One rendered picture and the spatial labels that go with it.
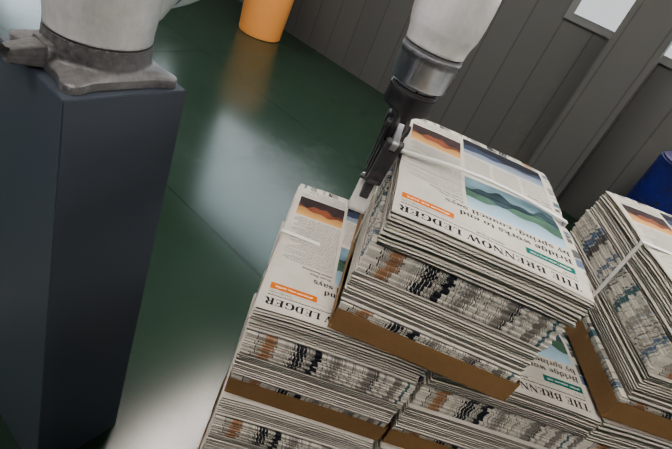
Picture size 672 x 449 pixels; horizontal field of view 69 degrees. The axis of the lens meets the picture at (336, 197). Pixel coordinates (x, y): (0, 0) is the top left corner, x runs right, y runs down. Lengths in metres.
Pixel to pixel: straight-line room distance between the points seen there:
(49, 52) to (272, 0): 3.74
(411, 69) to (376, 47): 3.77
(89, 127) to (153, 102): 0.10
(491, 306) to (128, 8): 0.64
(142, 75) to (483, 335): 0.63
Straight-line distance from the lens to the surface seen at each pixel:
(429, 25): 0.69
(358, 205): 0.84
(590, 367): 0.98
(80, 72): 0.80
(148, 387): 1.64
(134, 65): 0.82
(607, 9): 3.82
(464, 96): 4.10
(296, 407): 0.92
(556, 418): 0.94
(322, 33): 4.82
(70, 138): 0.80
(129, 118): 0.83
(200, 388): 1.65
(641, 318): 0.93
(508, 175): 0.90
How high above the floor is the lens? 1.36
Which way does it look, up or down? 31 degrees down
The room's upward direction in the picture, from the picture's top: 24 degrees clockwise
